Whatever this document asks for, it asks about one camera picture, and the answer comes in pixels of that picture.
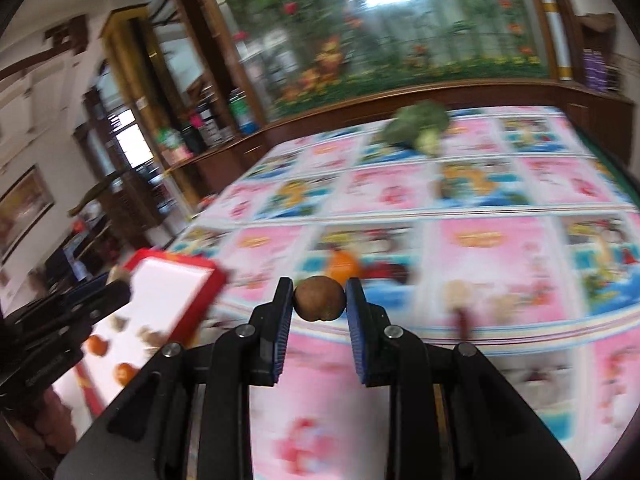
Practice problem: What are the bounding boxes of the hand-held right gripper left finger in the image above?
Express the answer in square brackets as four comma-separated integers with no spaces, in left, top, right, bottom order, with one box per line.
[54,276,295,480]

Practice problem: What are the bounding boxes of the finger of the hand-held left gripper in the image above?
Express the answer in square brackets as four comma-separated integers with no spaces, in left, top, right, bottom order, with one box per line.
[2,280,132,347]
[0,347,85,402]

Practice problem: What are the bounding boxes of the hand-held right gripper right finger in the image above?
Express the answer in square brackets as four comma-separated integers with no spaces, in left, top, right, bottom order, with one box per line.
[345,276,582,480]

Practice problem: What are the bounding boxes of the brown kiwi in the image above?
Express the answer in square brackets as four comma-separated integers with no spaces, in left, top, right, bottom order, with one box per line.
[293,275,347,322]

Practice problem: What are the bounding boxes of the red tray with white inside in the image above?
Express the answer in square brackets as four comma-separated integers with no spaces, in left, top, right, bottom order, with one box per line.
[50,247,231,417]

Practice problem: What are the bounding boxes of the red date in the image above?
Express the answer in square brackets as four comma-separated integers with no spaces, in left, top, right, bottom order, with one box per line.
[456,307,475,343]

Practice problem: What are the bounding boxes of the framed painting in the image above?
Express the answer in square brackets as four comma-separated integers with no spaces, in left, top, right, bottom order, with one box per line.
[0,165,55,262]

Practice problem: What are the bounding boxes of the printed blanket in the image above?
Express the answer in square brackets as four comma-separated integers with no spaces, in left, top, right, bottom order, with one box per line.
[165,105,640,480]

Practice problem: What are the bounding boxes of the window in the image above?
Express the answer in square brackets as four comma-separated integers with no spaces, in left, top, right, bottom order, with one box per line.
[107,110,143,171]

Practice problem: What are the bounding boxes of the green packet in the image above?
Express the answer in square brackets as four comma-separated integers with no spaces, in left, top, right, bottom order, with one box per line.
[157,127,193,163]

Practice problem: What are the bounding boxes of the black thermos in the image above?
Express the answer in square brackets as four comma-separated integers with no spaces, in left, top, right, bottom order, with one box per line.
[182,117,206,153]

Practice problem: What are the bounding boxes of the green broccoli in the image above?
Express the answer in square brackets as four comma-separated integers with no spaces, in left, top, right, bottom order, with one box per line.
[382,101,451,156]

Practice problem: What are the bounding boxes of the wooden cabinet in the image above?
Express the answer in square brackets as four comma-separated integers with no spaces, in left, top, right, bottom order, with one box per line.
[100,0,640,211]

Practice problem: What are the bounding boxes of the large fish tank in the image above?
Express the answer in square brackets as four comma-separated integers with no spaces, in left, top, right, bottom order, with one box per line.
[210,0,551,117]

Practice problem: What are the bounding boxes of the purple bottles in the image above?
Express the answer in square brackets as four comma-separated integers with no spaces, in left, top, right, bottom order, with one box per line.
[582,49,609,92]

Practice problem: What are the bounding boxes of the white and gold column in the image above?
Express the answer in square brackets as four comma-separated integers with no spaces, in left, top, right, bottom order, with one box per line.
[529,0,574,81]

